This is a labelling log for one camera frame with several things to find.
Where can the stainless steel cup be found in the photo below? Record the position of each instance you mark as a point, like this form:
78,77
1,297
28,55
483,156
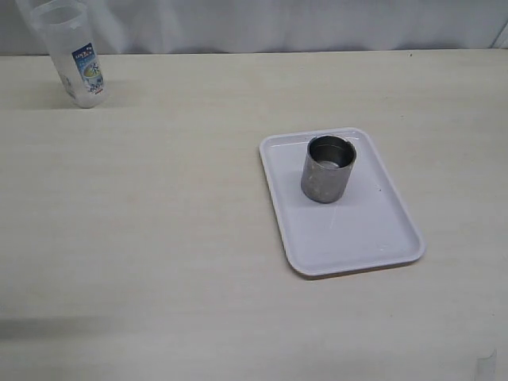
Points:
328,165

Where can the clear plastic pitcher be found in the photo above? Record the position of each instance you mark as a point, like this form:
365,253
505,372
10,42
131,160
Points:
64,30

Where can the white plastic tray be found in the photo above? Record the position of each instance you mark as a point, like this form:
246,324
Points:
369,227

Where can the white curtain backdrop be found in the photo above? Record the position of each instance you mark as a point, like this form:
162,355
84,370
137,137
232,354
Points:
160,27

